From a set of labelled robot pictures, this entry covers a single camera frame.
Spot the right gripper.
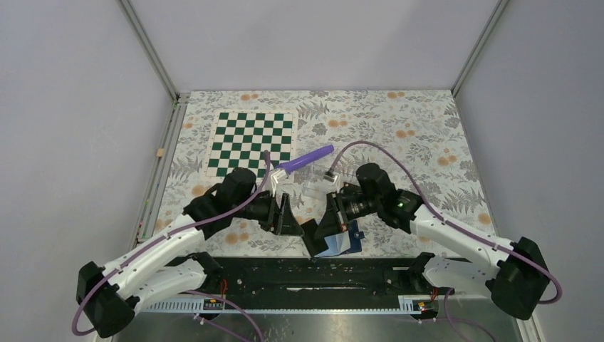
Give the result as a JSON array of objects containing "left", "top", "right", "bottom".
[{"left": 314, "top": 190, "right": 382, "bottom": 239}]

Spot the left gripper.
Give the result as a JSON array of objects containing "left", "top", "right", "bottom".
[{"left": 233, "top": 190, "right": 304, "bottom": 236}]

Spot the black credit card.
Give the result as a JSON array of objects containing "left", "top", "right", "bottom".
[{"left": 301, "top": 219, "right": 328, "bottom": 259}]

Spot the blue leather card holder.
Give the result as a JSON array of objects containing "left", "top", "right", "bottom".
[{"left": 314, "top": 225, "right": 365, "bottom": 258}]

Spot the clear plastic card box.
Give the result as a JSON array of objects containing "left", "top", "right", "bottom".
[{"left": 302, "top": 165, "right": 332, "bottom": 200}]

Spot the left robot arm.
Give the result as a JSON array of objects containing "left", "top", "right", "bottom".
[{"left": 72, "top": 165, "right": 303, "bottom": 338}]

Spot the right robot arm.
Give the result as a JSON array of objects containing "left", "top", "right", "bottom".
[{"left": 313, "top": 163, "right": 551, "bottom": 320}]

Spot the purple cylindrical tube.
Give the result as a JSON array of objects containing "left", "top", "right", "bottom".
[{"left": 276, "top": 145, "right": 335, "bottom": 174}]

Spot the green white chessboard mat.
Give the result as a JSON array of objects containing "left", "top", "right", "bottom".
[{"left": 200, "top": 112, "right": 298, "bottom": 180}]

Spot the floral tablecloth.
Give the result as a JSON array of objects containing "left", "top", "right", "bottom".
[{"left": 153, "top": 90, "right": 495, "bottom": 258}]

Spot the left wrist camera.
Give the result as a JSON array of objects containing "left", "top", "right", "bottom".
[{"left": 269, "top": 168, "right": 288, "bottom": 195}]

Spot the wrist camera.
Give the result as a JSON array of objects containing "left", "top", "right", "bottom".
[
  {"left": 322, "top": 170, "right": 340, "bottom": 189},
  {"left": 269, "top": 168, "right": 288, "bottom": 195}
]

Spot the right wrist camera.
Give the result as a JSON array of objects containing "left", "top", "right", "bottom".
[{"left": 322, "top": 170, "right": 340, "bottom": 189}]

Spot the white slotted cable duct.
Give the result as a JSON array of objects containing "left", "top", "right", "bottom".
[{"left": 137, "top": 294, "right": 439, "bottom": 316}]

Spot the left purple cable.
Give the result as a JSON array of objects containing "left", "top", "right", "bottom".
[{"left": 71, "top": 150, "right": 274, "bottom": 337}]

